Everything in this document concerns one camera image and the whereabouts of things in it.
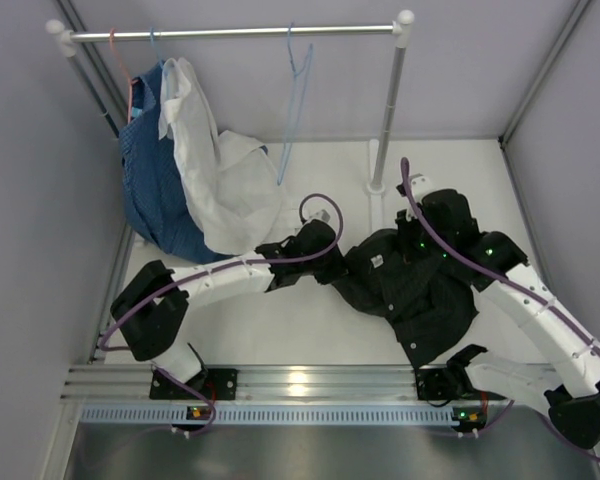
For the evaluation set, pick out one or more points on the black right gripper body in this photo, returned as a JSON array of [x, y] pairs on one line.
[[409, 234]]

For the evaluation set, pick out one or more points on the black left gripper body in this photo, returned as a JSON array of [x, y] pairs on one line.
[[326, 269]]

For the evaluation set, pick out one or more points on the black pinstriped shirt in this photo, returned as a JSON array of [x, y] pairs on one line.
[[428, 310]]

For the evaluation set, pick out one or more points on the light blue wire hanger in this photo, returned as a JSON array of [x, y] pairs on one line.
[[300, 73]]

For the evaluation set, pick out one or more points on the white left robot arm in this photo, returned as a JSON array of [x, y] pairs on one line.
[[151, 309]]

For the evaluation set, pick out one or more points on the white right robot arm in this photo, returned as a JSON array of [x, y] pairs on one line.
[[564, 387]]

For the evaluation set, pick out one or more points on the white shirt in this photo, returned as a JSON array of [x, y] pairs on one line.
[[230, 183]]

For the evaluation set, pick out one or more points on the blue checkered shirt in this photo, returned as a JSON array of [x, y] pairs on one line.
[[154, 200]]

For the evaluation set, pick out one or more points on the pink hanger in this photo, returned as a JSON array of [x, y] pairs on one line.
[[129, 80]]

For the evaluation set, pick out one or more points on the light blue hanger with shirt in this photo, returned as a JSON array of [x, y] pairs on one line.
[[160, 65]]

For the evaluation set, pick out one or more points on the metal clothes rack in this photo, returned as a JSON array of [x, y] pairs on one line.
[[71, 43]]

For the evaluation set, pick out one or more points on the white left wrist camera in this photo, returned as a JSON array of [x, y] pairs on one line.
[[322, 215]]

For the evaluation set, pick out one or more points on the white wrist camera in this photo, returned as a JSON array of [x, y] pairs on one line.
[[419, 186], [322, 215]]

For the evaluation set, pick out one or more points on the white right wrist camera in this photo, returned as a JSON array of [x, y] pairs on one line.
[[419, 186]]

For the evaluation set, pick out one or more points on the white slotted cable duct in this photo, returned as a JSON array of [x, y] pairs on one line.
[[279, 415]]

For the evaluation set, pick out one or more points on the aluminium mounting rail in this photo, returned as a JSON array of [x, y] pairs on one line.
[[261, 384]]

